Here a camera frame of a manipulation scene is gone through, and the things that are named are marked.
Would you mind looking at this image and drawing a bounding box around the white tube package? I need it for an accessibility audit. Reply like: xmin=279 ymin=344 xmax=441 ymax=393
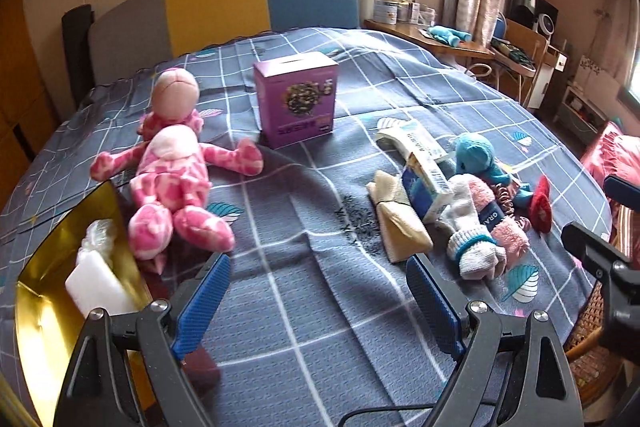
xmin=376 ymin=118 xmax=451 ymax=164

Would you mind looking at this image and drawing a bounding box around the wicker chair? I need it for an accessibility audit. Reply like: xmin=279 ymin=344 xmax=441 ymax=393
xmin=564 ymin=277 xmax=628 ymax=404

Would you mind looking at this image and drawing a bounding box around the black monitor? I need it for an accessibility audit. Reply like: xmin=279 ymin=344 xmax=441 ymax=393
xmin=507 ymin=0 xmax=538 ymax=28

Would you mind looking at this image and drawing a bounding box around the red heart plush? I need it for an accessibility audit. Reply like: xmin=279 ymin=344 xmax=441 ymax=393
xmin=530 ymin=175 xmax=553 ymax=234

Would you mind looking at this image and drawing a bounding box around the white sock bundle blue band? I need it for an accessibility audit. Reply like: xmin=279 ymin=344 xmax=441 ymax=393
xmin=435 ymin=174 xmax=507 ymax=280

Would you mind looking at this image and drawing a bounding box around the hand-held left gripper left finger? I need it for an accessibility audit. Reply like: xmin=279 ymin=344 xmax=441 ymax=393
xmin=59 ymin=252 xmax=232 ymax=427

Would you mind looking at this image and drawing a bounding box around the black cable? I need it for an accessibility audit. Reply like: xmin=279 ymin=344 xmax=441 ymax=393
xmin=339 ymin=399 xmax=437 ymax=427

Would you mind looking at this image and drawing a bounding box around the blue plush toy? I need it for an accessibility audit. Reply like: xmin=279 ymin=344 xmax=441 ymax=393
xmin=452 ymin=133 xmax=536 ymax=208

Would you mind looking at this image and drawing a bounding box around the black post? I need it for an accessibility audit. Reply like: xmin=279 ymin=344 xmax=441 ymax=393
xmin=62 ymin=4 xmax=96 ymax=110

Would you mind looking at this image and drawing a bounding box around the beige cloth bundle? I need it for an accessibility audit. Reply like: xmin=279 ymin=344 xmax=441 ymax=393
xmin=366 ymin=170 xmax=433 ymax=264

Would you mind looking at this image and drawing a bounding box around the gold box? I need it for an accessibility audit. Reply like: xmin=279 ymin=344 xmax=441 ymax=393
xmin=0 ymin=181 xmax=221 ymax=427

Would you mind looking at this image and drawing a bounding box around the white foam block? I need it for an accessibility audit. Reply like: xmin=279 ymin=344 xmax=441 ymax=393
xmin=65 ymin=248 xmax=138 ymax=315

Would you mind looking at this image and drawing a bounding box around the blue and white carton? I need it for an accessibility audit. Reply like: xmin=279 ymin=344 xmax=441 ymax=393
xmin=401 ymin=152 xmax=455 ymax=224

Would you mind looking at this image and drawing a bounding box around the wooden wardrobe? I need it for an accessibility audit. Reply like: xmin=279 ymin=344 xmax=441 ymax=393
xmin=0 ymin=0 xmax=61 ymax=168

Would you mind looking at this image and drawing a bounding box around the red blanket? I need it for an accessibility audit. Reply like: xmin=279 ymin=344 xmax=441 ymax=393
xmin=580 ymin=122 xmax=640 ymax=253

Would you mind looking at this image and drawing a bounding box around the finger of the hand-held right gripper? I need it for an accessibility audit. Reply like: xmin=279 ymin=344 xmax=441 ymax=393
xmin=603 ymin=175 xmax=640 ymax=206
xmin=561 ymin=222 xmax=635 ymax=289

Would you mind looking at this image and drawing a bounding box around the wooden chair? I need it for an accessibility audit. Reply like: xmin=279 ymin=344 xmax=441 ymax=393
xmin=492 ymin=17 xmax=551 ymax=108

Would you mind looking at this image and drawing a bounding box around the white low cabinet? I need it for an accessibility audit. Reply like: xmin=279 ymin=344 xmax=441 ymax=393
xmin=555 ymin=84 xmax=607 ymax=142

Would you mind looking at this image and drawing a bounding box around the pink spiral hair tie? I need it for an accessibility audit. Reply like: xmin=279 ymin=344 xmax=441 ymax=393
xmin=492 ymin=184 xmax=531 ymax=230

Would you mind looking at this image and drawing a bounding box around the pink plush toy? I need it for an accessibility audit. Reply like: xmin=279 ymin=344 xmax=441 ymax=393
xmin=90 ymin=68 xmax=264 ymax=260

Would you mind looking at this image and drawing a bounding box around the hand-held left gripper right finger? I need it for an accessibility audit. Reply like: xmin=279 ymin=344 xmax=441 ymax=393
xmin=406 ymin=254 xmax=586 ymax=427

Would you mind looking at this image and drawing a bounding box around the teal toy on desk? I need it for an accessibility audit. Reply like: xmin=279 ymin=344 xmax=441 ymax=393
xmin=427 ymin=25 xmax=472 ymax=46

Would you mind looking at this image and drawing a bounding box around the white fan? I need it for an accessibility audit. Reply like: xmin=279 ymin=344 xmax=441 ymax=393
xmin=532 ymin=2 xmax=559 ymax=35

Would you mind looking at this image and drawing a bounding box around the wooden bedside desk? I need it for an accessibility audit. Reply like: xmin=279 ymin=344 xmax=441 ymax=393
xmin=363 ymin=19 xmax=493 ymax=58

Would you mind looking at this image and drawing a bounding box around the pink sock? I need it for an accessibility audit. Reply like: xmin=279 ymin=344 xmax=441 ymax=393
xmin=470 ymin=177 xmax=531 ymax=278

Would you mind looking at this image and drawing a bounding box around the grey yellow blue headboard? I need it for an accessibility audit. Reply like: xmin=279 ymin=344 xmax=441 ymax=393
xmin=87 ymin=0 xmax=361 ymax=88

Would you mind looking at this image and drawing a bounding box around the purple cardboard box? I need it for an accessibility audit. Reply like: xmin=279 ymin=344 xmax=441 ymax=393
xmin=252 ymin=52 xmax=340 ymax=150

